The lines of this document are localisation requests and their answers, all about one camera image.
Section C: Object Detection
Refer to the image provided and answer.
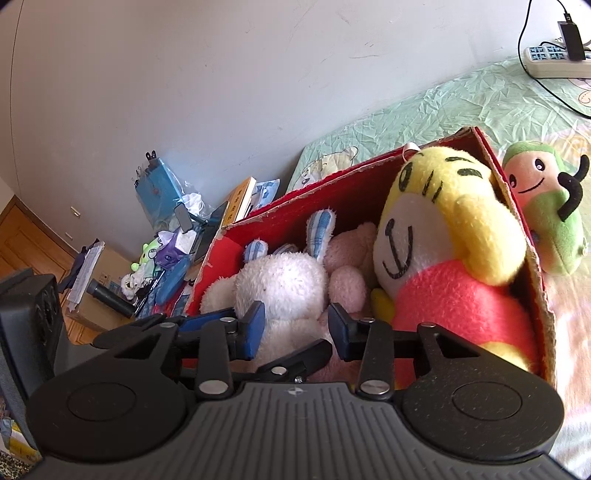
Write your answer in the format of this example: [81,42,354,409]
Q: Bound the pink plush bear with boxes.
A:
[307,222,380,384]

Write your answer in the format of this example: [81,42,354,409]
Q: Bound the red cardboard box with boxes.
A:
[185,126,558,389]

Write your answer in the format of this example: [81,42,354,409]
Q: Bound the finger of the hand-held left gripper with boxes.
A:
[92,310,238,350]
[233,339,334,384]

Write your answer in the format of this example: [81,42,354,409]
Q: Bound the green alien toy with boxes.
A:
[130,240,160,274]

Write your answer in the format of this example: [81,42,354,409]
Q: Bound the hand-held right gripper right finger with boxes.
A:
[327,302,481,401]

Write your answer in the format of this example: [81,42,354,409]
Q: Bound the yellow book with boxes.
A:
[226,176,258,223]

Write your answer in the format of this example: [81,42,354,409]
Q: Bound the dark notebook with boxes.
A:
[194,200,230,265]

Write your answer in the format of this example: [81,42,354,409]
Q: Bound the blue plastic bag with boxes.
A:
[135,151,204,232]

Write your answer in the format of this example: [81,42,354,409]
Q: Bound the blue white booklet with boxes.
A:
[249,179,281,211]

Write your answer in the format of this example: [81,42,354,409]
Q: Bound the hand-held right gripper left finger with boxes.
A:
[113,300,267,401]

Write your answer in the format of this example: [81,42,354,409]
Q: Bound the green avocado plush toy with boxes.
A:
[502,141,591,277]

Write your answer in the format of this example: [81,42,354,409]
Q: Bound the black cable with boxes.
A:
[518,0,591,120]

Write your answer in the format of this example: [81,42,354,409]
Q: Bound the purple tissue pack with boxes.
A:
[154,231,197,271]

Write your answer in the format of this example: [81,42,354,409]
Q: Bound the black charger adapter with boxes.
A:
[558,14,586,62]

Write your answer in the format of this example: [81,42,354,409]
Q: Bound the black bottle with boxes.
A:
[87,279,136,318]

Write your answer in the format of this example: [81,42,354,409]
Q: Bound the yellow tiger plush toy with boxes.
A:
[370,145,541,376]

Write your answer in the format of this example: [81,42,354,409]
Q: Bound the blue long case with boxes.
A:
[151,256,192,306]

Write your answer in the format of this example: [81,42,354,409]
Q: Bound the brown cardboard box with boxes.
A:
[62,247,139,334]

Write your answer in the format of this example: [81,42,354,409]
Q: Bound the black phone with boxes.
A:
[173,203,195,232]

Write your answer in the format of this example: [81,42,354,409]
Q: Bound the white plush bunny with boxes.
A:
[201,209,340,368]

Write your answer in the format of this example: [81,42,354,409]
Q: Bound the white power strip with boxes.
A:
[522,41,591,78]

